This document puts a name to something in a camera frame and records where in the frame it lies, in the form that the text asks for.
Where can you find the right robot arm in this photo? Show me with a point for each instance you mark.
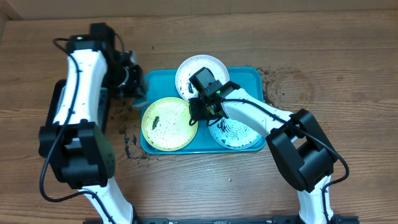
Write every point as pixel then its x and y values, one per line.
pixel 303 154

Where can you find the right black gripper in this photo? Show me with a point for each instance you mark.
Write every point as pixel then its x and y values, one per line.
pixel 196 114

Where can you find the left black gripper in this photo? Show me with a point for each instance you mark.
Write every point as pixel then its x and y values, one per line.
pixel 133 89

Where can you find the teal sponge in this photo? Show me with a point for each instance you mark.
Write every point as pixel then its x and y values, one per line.
pixel 140 102

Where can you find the teal serving tray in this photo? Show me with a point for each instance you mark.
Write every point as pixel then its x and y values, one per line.
pixel 162 84

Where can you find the yellow speckled plate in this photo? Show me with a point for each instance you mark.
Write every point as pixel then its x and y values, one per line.
pixel 166 124

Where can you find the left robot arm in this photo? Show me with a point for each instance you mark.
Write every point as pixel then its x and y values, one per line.
pixel 72 140

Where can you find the white speckled plate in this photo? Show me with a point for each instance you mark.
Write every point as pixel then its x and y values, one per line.
pixel 193 64

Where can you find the light blue speckled plate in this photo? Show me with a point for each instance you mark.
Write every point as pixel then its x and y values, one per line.
pixel 236 136

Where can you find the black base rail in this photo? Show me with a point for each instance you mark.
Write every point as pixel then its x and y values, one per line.
pixel 337 219

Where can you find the black water tray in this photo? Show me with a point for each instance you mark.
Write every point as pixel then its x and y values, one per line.
pixel 56 102

